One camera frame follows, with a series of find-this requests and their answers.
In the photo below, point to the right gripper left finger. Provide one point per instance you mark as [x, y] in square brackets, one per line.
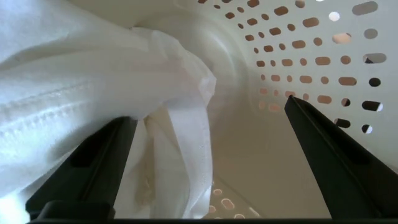
[62, 196]

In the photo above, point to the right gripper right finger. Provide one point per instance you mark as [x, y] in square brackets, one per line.
[351, 193]

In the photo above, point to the white garment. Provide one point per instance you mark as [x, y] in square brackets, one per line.
[93, 77]

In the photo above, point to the white laundry basket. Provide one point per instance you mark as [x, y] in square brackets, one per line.
[280, 155]

